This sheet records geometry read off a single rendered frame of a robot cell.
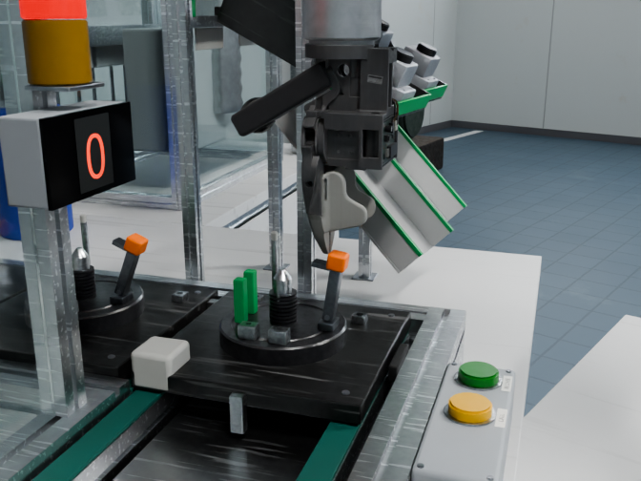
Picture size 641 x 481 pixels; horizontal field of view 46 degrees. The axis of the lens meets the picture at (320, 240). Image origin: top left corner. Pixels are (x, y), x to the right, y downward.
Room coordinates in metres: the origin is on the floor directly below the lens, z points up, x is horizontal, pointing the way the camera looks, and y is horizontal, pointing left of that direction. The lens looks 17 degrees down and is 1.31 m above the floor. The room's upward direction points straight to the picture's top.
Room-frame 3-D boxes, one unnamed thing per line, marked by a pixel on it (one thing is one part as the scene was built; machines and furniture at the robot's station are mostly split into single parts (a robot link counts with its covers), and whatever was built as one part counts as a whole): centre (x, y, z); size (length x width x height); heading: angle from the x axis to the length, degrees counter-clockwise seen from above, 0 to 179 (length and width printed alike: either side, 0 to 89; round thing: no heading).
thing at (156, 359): (0.70, 0.16, 0.97); 0.05 x 0.05 x 0.04; 72
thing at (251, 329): (0.72, 0.08, 1.00); 0.02 x 0.01 x 0.02; 72
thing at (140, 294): (0.84, 0.28, 1.01); 0.24 x 0.24 x 0.13; 72
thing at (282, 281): (0.77, 0.04, 1.04); 0.02 x 0.02 x 0.03
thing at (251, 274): (0.79, 0.08, 1.01); 0.01 x 0.01 x 0.05; 72
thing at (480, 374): (0.69, -0.16, 0.96); 0.04 x 0.04 x 0.02
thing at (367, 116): (0.75, -0.03, 1.23); 0.09 x 0.08 x 0.12; 72
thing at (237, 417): (0.65, 0.08, 0.95); 0.01 x 0.01 x 0.04; 72
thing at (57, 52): (0.62, 0.21, 1.29); 0.05 x 0.05 x 0.05
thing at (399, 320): (0.77, 0.04, 0.96); 0.24 x 0.24 x 0.02; 72
